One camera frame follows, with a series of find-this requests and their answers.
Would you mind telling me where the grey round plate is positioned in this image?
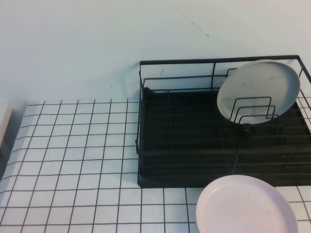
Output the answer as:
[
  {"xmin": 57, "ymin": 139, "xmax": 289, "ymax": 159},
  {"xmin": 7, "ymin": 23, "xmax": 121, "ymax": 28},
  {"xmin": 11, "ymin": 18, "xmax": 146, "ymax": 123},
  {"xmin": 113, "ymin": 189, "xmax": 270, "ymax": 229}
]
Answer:
[{"xmin": 217, "ymin": 59, "xmax": 301, "ymax": 125}]

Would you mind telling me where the pink round plate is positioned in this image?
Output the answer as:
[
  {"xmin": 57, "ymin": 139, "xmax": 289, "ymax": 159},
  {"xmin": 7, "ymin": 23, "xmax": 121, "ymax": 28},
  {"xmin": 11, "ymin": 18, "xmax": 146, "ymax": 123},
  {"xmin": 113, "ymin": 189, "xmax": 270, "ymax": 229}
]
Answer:
[{"xmin": 195, "ymin": 175, "xmax": 299, "ymax": 233}]

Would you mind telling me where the black plastic drain tray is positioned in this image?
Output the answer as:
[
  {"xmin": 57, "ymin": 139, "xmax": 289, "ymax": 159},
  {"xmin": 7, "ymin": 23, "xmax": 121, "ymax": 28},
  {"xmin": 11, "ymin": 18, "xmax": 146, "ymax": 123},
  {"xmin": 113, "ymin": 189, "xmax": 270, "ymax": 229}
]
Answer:
[{"xmin": 138, "ymin": 86, "xmax": 311, "ymax": 188}]

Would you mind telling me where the white black-grid table mat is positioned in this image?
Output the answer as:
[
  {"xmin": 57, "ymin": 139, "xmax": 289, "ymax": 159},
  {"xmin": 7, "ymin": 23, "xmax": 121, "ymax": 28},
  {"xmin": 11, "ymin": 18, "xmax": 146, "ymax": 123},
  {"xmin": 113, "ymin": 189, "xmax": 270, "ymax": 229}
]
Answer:
[{"xmin": 0, "ymin": 98, "xmax": 311, "ymax": 233}]

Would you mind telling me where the beige board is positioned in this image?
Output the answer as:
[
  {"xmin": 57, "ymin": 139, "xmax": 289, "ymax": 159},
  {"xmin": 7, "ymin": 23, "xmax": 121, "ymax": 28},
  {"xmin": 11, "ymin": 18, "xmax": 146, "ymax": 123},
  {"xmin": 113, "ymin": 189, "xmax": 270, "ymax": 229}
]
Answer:
[{"xmin": 0, "ymin": 101, "xmax": 14, "ymax": 156}]

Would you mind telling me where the black wire dish rack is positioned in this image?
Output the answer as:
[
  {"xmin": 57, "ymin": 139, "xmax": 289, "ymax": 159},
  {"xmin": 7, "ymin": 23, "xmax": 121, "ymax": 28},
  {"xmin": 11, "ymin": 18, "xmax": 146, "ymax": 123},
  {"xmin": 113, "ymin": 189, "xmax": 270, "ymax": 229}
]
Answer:
[{"xmin": 135, "ymin": 54, "xmax": 311, "ymax": 182}]

